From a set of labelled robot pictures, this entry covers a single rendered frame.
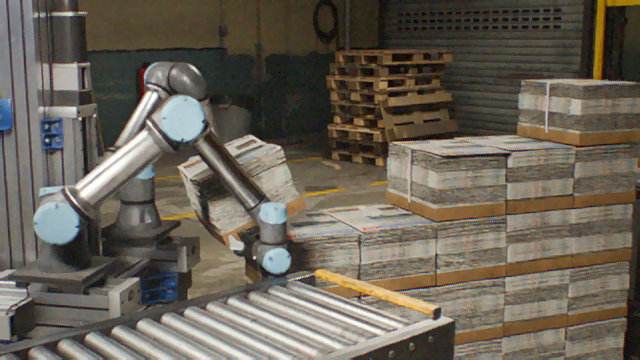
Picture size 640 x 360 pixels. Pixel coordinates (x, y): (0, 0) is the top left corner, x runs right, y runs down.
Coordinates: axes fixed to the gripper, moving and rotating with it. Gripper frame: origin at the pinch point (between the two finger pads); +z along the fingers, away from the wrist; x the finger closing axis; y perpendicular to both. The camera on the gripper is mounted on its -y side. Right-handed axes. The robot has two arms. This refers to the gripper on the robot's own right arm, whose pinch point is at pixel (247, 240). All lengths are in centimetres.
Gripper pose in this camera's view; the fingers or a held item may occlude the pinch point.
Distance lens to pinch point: 256.7
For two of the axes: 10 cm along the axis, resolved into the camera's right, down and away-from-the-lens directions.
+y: -3.3, -9.0, -2.9
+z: -3.6, -1.6, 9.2
